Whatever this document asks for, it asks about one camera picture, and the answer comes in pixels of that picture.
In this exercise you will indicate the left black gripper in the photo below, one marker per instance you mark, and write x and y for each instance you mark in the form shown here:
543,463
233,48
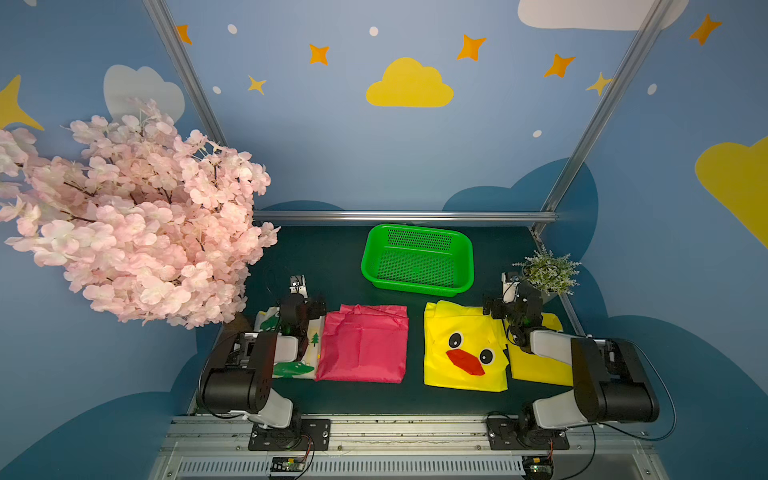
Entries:
310,306

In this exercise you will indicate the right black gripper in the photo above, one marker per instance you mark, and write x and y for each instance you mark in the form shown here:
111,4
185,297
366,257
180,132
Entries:
496,305

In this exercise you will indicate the plain yellow raincoat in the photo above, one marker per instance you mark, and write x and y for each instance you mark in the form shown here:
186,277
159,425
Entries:
532,368

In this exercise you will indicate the yellow duck face raincoat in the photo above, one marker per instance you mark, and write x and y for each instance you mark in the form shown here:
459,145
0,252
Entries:
464,349

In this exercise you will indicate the pink raincoat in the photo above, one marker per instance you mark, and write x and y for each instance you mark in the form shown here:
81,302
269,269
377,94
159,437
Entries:
364,344

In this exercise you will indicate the green plastic mesh basket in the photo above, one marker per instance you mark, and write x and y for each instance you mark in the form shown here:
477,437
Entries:
418,260

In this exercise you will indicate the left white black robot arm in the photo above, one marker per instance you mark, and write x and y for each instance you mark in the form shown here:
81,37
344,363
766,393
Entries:
237,380

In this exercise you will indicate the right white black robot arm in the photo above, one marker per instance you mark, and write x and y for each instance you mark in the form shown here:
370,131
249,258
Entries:
607,379

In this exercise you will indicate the white green dinosaur raincoat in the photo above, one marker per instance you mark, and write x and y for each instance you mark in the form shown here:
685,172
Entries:
291,361

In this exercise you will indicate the small potted green plant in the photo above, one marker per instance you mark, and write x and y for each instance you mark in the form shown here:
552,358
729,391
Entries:
550,274

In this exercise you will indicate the right small circuit board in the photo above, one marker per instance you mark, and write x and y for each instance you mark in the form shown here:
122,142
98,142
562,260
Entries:
538,467

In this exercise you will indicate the small circuit board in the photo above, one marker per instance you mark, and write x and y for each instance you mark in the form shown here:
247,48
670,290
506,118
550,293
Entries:
538,467
287,465

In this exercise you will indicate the left small circuit board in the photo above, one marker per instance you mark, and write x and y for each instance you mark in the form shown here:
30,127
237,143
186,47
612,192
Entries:
287,465

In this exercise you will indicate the pink cherry blossom tree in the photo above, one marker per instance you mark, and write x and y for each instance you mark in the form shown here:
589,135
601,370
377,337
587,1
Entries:
149,224

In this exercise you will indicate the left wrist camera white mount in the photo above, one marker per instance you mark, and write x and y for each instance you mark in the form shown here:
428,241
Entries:
298,285

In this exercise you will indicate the back aluminium frame bar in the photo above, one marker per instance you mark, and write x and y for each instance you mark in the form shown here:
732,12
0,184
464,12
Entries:
467,217

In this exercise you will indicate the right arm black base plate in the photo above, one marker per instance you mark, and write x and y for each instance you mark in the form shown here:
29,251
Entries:
508,434

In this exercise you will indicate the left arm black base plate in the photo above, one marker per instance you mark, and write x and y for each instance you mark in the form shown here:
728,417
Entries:
302,434

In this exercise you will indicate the aluminium front rail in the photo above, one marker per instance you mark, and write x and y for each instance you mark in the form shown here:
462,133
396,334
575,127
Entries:
396,447

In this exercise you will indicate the left aluminium frame post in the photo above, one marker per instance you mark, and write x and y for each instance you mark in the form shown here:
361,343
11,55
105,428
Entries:
165,26

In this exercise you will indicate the aluminium frame post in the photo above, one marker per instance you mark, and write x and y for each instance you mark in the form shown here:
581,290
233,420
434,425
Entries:
637,52
165,26

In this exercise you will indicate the right aluminium frame post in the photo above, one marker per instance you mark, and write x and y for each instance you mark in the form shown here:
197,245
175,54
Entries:
637,52

